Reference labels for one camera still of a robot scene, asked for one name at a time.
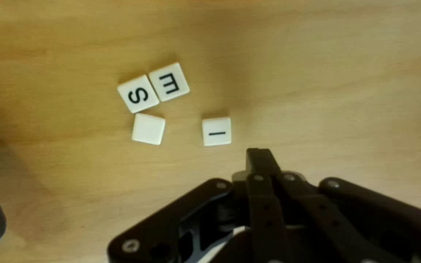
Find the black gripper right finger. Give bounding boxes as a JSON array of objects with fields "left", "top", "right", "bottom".
[{"left": 244, "top": 149, "right": 421, "bottom": 263}]

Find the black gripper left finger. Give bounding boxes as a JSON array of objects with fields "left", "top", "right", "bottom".
[{"left": 107, "top": 178, "right": 250, "bottom": 263}]

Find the white letter tile I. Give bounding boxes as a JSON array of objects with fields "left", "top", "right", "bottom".
[{"left": 202, "top": 117, "right": 233, "bottom": 146}]

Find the blank white tile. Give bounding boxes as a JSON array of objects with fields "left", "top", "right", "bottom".
[{"left": 132, "top": 114, "right": 165, "bottom": 145}]

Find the white letter tile S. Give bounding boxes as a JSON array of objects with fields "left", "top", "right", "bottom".
[{"left": 117, "top": 75, "right": 160, "bottom": 114}]

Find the white letter tile E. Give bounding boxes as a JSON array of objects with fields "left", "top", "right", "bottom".
[{"left": 149, "top": 63, "right": 190, "bottom": 101}]

